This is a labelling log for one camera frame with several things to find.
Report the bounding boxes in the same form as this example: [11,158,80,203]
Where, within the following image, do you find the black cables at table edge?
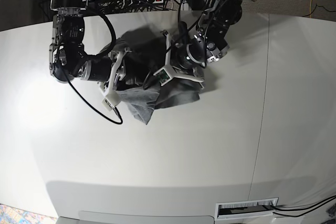
[271,195,336,218]

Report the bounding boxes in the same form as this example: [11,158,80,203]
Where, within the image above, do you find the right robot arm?
[49,0,131,87]

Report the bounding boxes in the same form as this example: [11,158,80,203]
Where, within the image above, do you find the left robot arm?
[169,0,255,70]

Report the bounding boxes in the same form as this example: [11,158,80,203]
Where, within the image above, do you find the grey T-shirt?
[116,31,202,124]

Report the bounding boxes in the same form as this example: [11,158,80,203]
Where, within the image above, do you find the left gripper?
[176,43,205,70]

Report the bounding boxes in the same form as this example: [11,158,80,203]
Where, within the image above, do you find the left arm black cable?
[143,0,308,91]

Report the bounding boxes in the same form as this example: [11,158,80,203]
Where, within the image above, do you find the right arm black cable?
[56,11,124,125]

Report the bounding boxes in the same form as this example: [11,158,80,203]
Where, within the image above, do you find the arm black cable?
[143,0,308,91]
[56,11,124,125]

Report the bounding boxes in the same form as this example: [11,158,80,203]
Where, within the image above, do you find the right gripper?
[80,57,131,89]

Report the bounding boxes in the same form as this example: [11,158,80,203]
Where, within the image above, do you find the table cable grommet slot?
[215,197,279,221]

